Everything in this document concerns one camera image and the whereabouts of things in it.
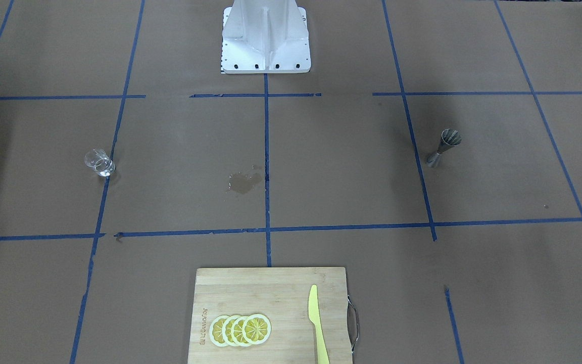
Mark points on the steel double jigger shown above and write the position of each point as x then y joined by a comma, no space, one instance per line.
449,138

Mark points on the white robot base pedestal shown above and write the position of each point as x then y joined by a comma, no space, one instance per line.
261,37

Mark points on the rear lemon slice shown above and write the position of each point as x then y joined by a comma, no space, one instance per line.
216,331

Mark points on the clear glass cup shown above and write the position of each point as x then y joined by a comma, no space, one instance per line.
97,160

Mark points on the yellow plastic knife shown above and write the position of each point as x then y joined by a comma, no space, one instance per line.
315,319

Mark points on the bamboo cutting board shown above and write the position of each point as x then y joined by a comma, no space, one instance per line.
281,294

